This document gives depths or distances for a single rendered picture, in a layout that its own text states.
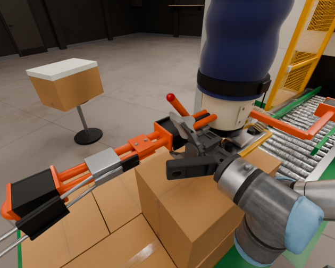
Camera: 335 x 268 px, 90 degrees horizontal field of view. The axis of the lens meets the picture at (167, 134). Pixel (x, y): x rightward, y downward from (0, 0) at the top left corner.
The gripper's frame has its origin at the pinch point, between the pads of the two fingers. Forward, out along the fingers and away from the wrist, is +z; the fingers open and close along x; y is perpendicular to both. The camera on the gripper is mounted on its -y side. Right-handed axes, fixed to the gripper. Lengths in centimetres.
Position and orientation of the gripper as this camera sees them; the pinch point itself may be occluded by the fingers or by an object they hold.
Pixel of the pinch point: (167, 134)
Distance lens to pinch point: 50.1
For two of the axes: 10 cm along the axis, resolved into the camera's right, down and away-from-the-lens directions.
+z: -6.1, -4.7, 6.3
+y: 7.9, -3.7, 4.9
